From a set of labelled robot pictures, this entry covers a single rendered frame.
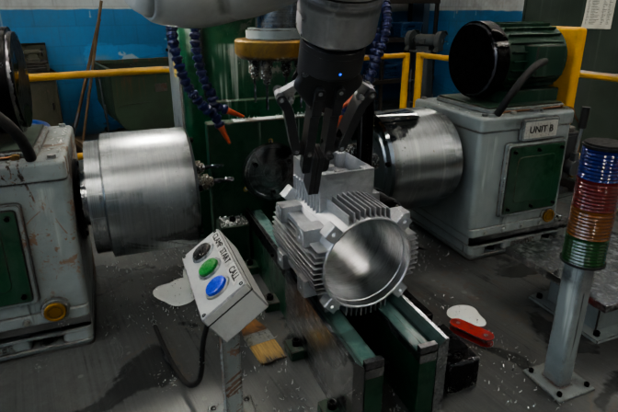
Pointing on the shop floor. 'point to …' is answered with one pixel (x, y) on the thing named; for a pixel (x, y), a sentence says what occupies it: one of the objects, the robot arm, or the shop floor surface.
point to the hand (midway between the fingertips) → (313, 169)
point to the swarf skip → (135, 95)
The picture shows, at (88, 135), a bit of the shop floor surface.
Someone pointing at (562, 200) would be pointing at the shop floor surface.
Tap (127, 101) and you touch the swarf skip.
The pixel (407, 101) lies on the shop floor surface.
